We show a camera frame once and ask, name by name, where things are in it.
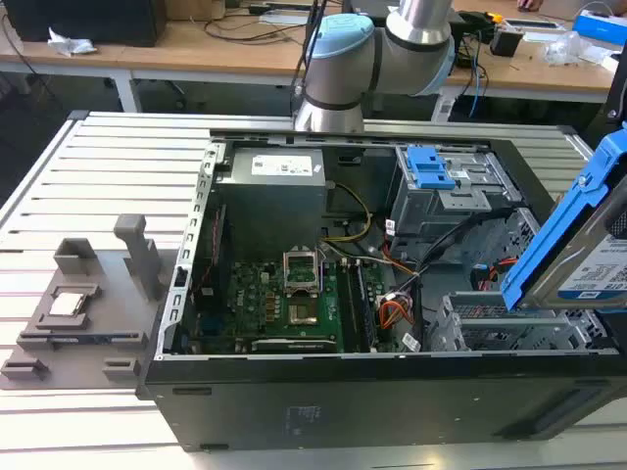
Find silver metal disk bay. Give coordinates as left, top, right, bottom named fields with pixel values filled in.
left=430, top=291, right=606, bottom=353

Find CPU socket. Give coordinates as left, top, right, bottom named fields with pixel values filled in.
left=286, top=302, right=320, bottom=328

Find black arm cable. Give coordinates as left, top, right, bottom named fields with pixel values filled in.
left=292, top=0, right=328, bottom=102

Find black cable bundle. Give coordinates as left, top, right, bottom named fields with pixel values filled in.
left=410, top=206, right=516, bottom=353

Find wooden desk white frame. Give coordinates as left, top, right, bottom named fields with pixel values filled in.
left=0, top=0, right=314, bottom=114
left=435, top=8, right=627, bottom=121

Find hard disk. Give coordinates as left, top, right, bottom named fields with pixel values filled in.
left=503, top=130, right=627, bottom=314

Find crumpled white paper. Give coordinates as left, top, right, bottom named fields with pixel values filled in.
left=47, top=26, right=97, bottom=58

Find silver CPU chip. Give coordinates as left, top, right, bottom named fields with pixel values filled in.
left=48, top=291, right=82, bottom=317

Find green motherboard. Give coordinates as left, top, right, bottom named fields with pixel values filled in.
left=195, top=249, right=388, bottom=354

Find yellow power wires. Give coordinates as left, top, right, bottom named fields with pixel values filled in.
left=320, top=181, right=373, bottom=244

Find black box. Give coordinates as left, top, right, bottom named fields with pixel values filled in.
left=2, top=0, right=168, bottom=48

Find metal socket cover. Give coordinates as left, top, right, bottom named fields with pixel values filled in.
left=282, top=249, right=320, bottom=298

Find grey power supply unit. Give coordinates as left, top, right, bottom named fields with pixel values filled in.
left=215, top=146, right=328, bottom=252

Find small black device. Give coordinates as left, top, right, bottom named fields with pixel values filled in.
left=489, top=26, right=523, bottom=58

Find black open PC case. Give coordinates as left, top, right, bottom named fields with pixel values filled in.
left=136, top=127, right=627, bottom=454

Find blue plastic cage latch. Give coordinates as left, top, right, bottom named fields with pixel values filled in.
left=406, top=146, right=456, bottom=191

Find grey metal drive cage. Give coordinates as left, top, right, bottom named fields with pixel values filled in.
left=394, top=144, right=521, bottom=252

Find clear plastic bag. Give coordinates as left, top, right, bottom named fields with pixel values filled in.
left=545, top=31, right=619, bottom=68

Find red orange disk power wire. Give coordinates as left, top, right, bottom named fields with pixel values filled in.
left=486, top=260, right=517, bottom=291

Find blue hanging cable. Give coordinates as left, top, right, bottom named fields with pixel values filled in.
left=459, top=46, right=487, bottom=119

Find black RAM slot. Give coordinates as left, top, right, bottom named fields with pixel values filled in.
left=352, top=262, right=373, bottom=353
left=345, top=262, right=364, bottom=353
left=358, top=262, right=381, bottom=353

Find blue cardboard box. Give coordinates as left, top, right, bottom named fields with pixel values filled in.
left=572, top=9, right=627, bottom=50

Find grey parts rack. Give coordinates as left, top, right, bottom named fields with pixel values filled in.
left=0, top=213, right=170, bottom=391

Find grey white wire bundle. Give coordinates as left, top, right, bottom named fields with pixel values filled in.
left=320, top=238, right=418, bottom=276

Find orange red wire bundle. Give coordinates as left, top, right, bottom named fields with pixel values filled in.
left=378, top=292, right=415, bottom=330

